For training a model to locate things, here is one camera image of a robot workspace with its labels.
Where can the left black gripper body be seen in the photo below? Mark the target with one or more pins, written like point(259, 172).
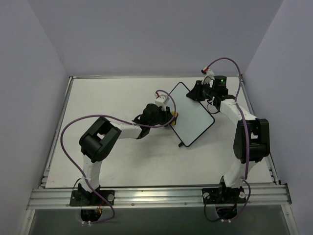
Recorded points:
point(166, 116)

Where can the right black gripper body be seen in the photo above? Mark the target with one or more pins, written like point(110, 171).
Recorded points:
point(197, 90)

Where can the yellow bone-shaped eraser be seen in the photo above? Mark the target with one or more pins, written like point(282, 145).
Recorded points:
point(174, 118)

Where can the small black-framed whiteboard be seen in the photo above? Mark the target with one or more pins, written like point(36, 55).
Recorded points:
point(193, 118)

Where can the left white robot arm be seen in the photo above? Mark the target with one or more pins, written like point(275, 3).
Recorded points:
point(98, 141)

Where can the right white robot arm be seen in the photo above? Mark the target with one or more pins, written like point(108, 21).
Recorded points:
point(251, 142)

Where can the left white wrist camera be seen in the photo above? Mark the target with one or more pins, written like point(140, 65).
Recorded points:
point(161, 100)

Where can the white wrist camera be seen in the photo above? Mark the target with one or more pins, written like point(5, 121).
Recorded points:
point(208, 75)
point(161, 100)

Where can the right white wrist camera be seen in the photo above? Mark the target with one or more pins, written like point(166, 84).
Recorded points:
point(208, 75)

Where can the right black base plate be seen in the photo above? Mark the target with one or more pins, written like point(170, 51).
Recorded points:
point(223, 196)

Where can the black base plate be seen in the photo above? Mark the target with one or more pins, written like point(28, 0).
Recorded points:
point(223, 196)
point(85, 198)

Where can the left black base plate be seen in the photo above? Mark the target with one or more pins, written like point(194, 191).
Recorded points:
point(85, 198)

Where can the aluminium front rail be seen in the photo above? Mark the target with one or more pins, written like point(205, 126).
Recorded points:
point(156, 197)

